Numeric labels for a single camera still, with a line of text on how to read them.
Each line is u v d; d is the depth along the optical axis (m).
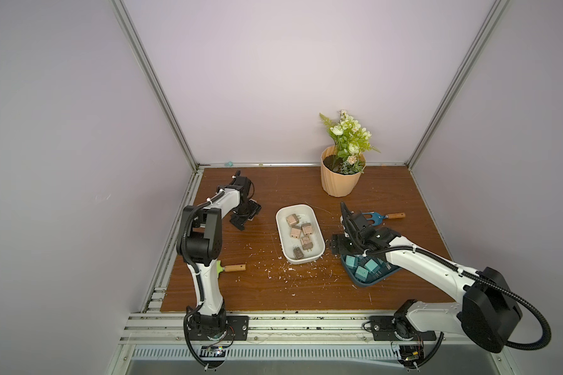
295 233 0.94
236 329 0.73
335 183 0.99
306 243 0.90
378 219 1.00
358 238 0.63
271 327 0.76
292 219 0.97
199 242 0.53
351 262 0.85
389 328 0.73
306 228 0.94
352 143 0.89
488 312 0.40
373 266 0.83
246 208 0.87
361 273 0.82
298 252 0.85
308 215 0.97
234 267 0.85
